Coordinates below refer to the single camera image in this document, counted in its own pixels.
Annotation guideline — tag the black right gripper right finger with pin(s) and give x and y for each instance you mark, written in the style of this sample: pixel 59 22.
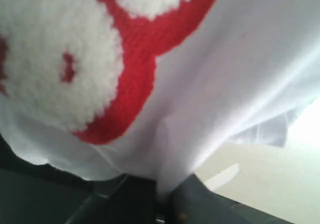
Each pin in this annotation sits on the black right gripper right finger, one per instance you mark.
pixel 193 203

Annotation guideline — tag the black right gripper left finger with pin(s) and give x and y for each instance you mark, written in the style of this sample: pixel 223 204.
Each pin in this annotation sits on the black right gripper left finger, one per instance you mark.
pixel 123 200

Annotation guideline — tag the white t-shirt with red lettering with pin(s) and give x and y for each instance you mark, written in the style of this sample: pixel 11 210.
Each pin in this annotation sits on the white t-shirt with red lettering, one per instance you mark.
pixel 151 88

